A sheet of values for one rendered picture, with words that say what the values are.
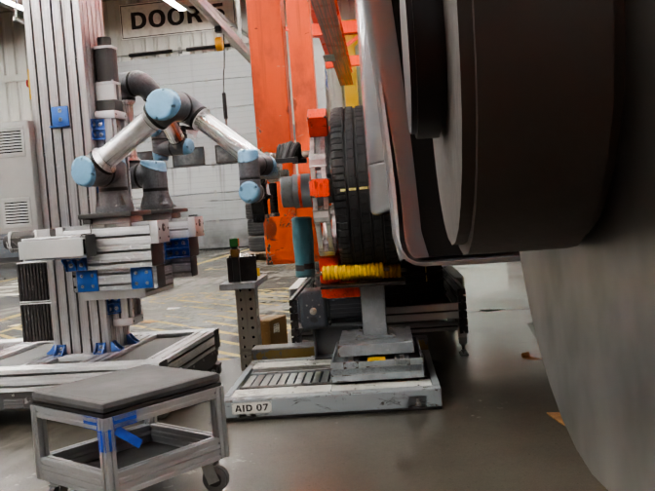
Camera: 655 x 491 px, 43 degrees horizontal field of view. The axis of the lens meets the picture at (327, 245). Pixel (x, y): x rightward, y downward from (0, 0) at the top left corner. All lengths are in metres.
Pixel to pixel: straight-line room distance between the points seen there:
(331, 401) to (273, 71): 1.61
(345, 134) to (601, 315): 2.96
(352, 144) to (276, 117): 0.83
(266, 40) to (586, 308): 3.74
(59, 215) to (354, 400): 1.49
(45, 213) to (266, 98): 1.12
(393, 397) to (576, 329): 2.86
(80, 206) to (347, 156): 1.19
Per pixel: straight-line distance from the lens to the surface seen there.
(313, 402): 3.19
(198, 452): 2.40
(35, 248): 3.44
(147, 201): 3.91
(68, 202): 3.73
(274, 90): 3.98
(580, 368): 0.33
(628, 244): 0.25
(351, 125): 3.27
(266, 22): 4.03
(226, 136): 3.20
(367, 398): 3.18
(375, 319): 3.47
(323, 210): 3.22
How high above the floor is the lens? 0.80
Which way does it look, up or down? 3 degrees down
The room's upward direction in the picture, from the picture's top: 4 degrees counter-clockwise
